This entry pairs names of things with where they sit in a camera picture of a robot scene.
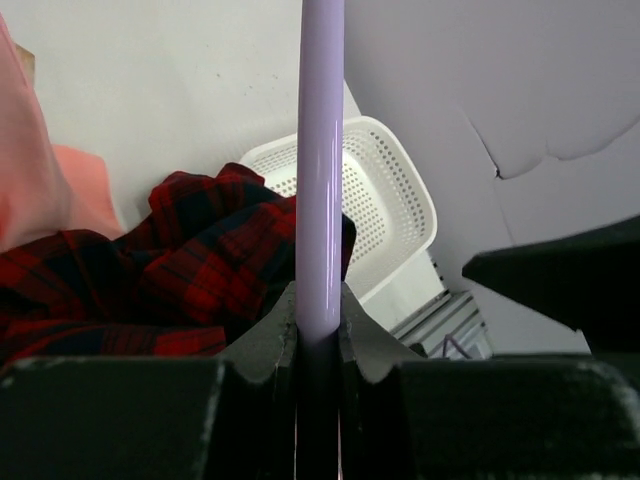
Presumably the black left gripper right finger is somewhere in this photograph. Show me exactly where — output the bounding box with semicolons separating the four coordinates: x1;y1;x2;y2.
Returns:
338;288;639;479

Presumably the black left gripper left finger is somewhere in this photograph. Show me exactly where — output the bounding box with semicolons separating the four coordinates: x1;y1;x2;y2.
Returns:
1;288;297;479

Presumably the red plaid skirt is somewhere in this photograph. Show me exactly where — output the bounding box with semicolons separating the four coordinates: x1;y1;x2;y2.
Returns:
0;162;357;366

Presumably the purple plastic hanger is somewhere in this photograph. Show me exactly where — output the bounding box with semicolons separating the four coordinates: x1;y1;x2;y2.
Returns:
295;0;345;344

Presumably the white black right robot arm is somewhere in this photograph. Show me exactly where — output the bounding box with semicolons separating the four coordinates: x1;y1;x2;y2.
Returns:
462;217;639;353

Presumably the pink skirt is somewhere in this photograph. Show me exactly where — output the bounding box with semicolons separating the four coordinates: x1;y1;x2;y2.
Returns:
1;23;123;252

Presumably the white perforated plastic basket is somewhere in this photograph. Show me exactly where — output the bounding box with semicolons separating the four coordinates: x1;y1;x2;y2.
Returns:
238;115;439;304

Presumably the wooden clothes rack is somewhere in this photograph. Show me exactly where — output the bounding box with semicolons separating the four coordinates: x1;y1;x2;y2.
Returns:
14;43;35;85

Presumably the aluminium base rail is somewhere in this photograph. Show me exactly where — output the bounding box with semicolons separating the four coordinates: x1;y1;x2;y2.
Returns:
387;249;494;360

